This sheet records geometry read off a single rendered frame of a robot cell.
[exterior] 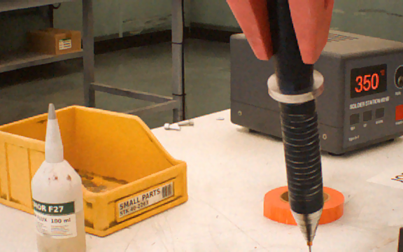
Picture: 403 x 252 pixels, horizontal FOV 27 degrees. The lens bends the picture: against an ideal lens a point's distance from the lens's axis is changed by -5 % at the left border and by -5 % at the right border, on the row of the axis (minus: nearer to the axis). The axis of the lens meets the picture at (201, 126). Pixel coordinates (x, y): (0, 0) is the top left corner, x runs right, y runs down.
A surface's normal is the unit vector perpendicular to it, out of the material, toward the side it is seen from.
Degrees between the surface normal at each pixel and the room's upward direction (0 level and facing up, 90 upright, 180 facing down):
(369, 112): 90
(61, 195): 90
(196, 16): 90
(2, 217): 0
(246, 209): 0
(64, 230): 90
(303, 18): 129
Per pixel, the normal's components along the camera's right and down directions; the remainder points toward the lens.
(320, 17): 0.93, 0.24
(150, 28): 0.73, 0.16
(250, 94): -0.79, 0.16
